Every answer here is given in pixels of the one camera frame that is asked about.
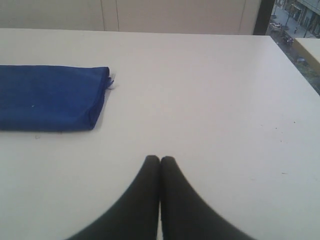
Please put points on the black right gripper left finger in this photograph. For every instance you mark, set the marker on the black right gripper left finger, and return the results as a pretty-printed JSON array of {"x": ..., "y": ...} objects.
[{"x": 135, "y": 215}]

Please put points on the neighbouring white table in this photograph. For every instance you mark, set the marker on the neighbouring white table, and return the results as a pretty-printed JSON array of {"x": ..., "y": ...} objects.
[{"x": 309, "y": 49}]

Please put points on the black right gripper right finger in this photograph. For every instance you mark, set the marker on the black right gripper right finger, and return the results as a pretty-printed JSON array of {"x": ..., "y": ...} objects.
[{"x": 184, "y": 214}]

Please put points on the blue towel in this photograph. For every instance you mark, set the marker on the blue towel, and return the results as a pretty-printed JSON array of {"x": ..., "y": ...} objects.
[{"x": 52, "y": 98}]

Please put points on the dark window frame post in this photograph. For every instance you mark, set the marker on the dark window frame post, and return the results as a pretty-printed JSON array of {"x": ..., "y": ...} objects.
[{"x": 263, "y": 17}]

